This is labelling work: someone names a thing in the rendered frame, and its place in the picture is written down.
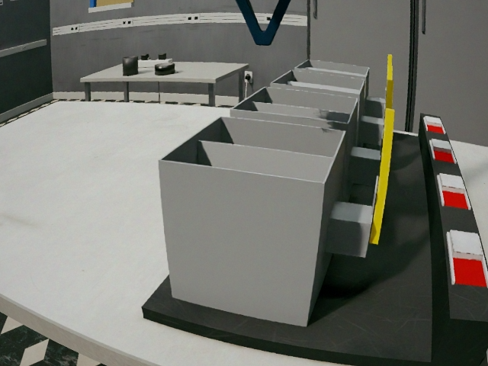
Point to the grey open-top box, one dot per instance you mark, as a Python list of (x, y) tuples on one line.
[(258, 240), (369, 129), (361, 166), (374, 107)]

